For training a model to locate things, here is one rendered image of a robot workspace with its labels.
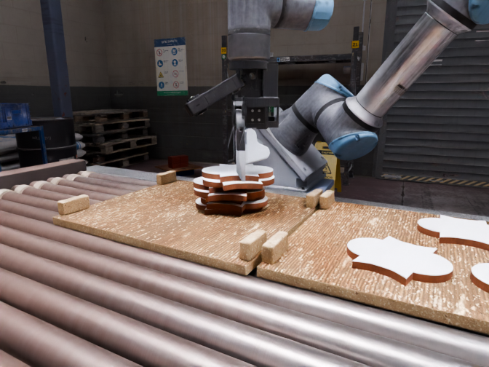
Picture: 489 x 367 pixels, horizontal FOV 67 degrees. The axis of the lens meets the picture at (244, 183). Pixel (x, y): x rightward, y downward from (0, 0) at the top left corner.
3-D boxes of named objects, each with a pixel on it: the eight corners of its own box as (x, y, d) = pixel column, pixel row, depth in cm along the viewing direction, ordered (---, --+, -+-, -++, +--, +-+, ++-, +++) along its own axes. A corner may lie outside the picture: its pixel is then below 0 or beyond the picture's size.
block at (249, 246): (257, 244, 56) (257, 227, 55) (268, 247, 55) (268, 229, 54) (237, 259, 51) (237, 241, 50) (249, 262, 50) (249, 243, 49)
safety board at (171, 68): (156, 95, 625) (153, 38, 603) (188, 95, 601) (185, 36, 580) (156, 95, 623) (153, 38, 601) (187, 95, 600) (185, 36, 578)
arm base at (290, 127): (277, 117, 123) (298, 96, 118) (307, 151, 122) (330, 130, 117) (261, 123, 109) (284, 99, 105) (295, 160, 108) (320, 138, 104)
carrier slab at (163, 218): (174, 184, 98) (174, 178, 98) (324, 207, 79) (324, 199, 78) (52, 224, 68) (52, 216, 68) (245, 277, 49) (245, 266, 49)
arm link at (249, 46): (228, 33, 61) (226, 39, 69) (228, 61, 62) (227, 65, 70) (273, 33, 61) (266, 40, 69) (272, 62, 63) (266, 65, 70)
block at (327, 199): (326, 201, 78) (327, 188, 77) (335, 202, 77) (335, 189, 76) (318, 209, 73) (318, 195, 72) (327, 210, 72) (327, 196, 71)
